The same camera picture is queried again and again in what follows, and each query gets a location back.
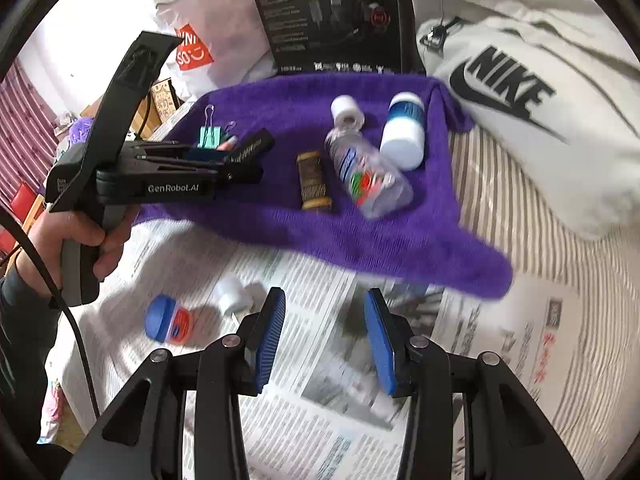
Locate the green binder clip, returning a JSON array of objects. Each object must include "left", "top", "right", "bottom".
[{"left": 198, "top": 104, "right": 236, "bottom": 150}]

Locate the black Horizon case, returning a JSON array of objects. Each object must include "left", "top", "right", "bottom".
[{"left": 226, "top": 129, "right": 276, "bottom": 164}]

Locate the blue cap vaseline jar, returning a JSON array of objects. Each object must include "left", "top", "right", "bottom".
[{"left": 144, "top": 294, "right": 193, "bottom": 344}]

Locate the brown gold battery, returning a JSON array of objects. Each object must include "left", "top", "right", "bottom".
[{"left": 296, "top": 151, "right": 332, "bottom": 212}]

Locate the clear sanitizer bottle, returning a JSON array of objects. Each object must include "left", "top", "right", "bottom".
[{"left": 326, "top": 128, "right": 413, "bottom": 220}]

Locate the blue white glue bottle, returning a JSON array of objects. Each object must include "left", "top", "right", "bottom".
[{"left": 380, "top": 92, "right": 425, "bottom": 171}]

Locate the pink utility knife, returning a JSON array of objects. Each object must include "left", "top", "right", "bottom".
[{"left": 217, "top": 136, "right": 239, "bottom": 151}]

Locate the left hand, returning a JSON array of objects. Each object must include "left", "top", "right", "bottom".
[{"left": 14, "top": 202, "right": 143, "bottom": 298}]

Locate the patterned book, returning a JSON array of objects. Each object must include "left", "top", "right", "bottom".
[{"left": 151, "top": 78, "right": 180, "bottom": 122}]

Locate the purple plush toy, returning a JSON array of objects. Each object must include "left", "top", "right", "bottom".
[{"left": 68, "top": 117, "right": 94, "bottom": 145}]

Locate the newspaper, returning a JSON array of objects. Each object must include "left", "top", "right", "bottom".
[{"left": 53, "top": 220, "right": 580, "bottom": 479}]

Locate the purple towel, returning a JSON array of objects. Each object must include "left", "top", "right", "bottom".
[{"left": 140, "top": 73, "right": 513, "bottom": 299}]

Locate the white Miniso plastic bag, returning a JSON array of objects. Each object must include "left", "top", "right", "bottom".
[{"left": 153, "top": 0, "right": 276, "bottom": 101}]

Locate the black headset box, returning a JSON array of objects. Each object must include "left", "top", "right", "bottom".
[{"left": 255, "top": 0, "right": 412, "bottom": 75}]

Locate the striped mattress cover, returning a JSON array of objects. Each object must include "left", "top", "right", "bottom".
[{"left": 39, "top": 98, "right": 640, "bottom": 480}]

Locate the grey Nike waist bag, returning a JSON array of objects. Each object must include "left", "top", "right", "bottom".
[{"left": 412, "top": 0, "right": 639, "bottom": 240}]

